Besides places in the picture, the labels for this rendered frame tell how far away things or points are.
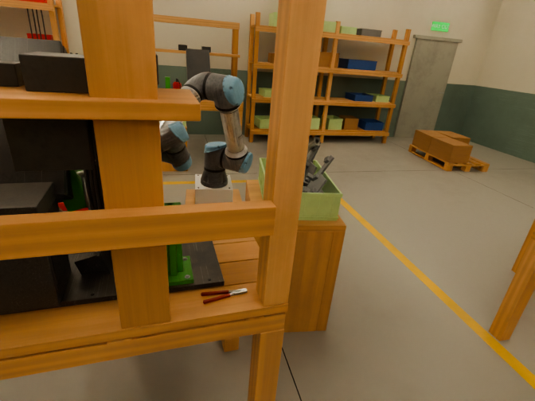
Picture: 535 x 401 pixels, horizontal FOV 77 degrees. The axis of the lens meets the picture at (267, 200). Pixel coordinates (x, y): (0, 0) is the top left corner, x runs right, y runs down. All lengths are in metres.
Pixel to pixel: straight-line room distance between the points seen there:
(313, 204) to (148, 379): 1.30
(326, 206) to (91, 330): 1.29
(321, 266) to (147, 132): 1.45
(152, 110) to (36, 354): 0.78
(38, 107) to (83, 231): 0.28
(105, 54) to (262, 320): 0.90
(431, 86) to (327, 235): 7.11
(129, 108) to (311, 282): 1.59
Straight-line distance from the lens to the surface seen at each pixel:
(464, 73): 9.36
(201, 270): 1.28
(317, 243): 1.94
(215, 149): 1.77
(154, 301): 1.07
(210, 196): 1.84
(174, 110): 0.79
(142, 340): 1.17
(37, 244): 0.93
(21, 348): 1.20
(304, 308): 2.22
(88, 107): 0.80
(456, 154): 6.50
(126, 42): 0.82
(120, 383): 2.16
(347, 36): 6.86
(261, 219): 0.91
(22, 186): 1.22
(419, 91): 8.58
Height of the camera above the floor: 1.66
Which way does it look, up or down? 24 degrees down
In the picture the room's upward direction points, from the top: 5 degrees clockwise
